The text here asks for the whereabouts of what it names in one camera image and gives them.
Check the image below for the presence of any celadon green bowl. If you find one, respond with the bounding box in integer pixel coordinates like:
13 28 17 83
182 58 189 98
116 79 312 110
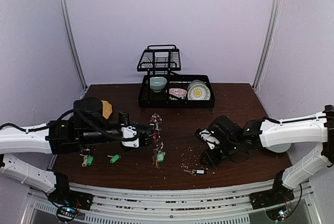
149 76 167 92

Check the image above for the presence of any light green flower plate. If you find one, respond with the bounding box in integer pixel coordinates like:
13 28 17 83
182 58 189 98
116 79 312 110
266 144 291 154

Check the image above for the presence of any large keyring with red handle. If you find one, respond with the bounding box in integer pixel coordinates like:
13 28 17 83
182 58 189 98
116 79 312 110
149 113 165 169

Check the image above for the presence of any right aluminium frame post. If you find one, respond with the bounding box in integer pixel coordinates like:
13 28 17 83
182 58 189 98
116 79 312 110
253 0 282 91

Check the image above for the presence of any green tagged key bunch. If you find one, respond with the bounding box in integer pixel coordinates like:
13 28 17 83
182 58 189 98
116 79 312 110
79 148 93 167

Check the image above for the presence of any aluminium front rail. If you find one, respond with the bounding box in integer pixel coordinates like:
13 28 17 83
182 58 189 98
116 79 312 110
26 178 318 224

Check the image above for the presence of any black wire dish rack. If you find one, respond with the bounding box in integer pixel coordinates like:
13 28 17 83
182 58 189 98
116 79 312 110
137 44 215 111

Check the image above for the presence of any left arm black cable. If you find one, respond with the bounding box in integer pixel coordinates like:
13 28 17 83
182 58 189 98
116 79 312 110
0 109 140 143

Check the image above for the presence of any left base circuit board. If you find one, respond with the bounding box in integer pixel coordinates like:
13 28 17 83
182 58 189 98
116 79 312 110
56 206 78 222

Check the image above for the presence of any left aluminium frame post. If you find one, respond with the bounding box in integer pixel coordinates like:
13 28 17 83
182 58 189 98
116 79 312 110
59 0 88 91

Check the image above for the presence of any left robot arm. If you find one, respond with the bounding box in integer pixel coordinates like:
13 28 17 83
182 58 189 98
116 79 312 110
1 97 158 210

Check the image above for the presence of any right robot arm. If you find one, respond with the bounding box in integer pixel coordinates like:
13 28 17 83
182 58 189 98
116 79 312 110
195 105 333 209

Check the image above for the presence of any pink patterned bowl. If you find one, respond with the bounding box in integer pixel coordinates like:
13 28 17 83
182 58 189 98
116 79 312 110
169 88 187 100

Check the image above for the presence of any black tagged key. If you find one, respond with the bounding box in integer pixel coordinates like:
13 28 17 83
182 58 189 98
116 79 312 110
184 169 207 176

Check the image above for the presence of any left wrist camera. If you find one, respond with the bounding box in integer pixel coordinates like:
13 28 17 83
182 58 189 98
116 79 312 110
118 112 139 150

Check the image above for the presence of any green tagged single key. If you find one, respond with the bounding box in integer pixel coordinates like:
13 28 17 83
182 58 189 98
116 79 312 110
107 154 121 164

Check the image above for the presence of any yellow daisy plate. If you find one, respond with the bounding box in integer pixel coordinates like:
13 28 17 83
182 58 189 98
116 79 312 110
187 84 211 101

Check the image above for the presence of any base circuit board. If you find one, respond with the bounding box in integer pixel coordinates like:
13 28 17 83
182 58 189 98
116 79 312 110
56 206 78 222
266 206 292 221

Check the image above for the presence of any pale green plate behind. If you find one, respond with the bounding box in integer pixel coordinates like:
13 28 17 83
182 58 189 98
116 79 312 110
187 79 206 91

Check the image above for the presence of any right base circuit board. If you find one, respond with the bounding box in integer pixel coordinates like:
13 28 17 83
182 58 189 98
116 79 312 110
266 206 292 221

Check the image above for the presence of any aluminium frame post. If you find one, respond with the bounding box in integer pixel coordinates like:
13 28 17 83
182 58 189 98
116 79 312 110
59 0 88 91
253 0 282 91

